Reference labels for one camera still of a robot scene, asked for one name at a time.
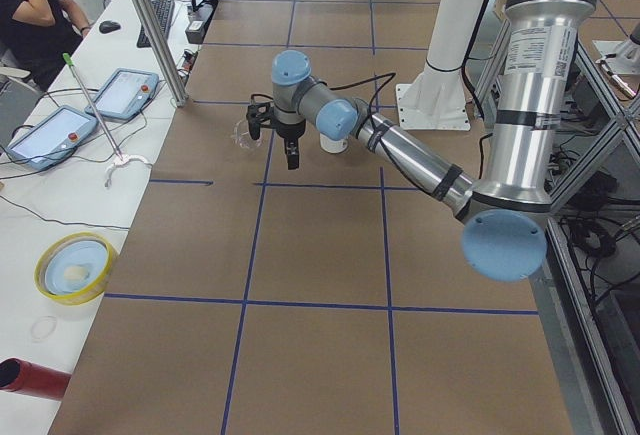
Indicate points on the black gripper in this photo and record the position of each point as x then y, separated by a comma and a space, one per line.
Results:
289, 131

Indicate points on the clear plastic funnel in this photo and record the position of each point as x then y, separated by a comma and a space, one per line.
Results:
242, 137

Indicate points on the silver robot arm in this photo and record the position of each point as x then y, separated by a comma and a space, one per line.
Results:
504, 212

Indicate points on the white enamel mug blue rim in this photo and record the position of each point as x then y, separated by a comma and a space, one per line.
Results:
333, 146

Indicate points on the grey power adapter box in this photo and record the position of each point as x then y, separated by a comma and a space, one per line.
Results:
199, 22

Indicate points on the far blue teach pendant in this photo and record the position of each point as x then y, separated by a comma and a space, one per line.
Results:
125, 94

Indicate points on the blue teach pendant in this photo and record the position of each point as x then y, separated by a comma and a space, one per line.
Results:
125, 94
53, 139

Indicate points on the white curved plastic piece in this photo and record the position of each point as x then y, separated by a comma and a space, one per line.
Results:
121, 161

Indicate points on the black computer mouse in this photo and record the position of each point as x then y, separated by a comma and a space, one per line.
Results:
109, 26

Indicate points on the light blue plate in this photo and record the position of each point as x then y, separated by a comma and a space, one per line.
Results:
75, 266

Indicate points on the metal rod green tip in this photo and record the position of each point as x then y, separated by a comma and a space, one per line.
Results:
68, 61

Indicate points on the near blue teach pendant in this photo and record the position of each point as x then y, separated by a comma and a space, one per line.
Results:
53, 139

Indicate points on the yellow tape roll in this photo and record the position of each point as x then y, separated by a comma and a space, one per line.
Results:
87, 294

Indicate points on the person in black shirt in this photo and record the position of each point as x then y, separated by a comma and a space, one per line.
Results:
40, 32

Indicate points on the red cylinder tube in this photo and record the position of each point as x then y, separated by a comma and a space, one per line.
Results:
27, 378

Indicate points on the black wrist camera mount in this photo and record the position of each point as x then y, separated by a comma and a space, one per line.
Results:
259, 116

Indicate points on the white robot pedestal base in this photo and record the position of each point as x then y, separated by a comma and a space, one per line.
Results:
435, 100

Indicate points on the aluminium frame post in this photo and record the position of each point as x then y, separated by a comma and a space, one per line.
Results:
161, 50

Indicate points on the aluminium frame rack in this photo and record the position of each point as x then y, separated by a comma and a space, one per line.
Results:
587, 292

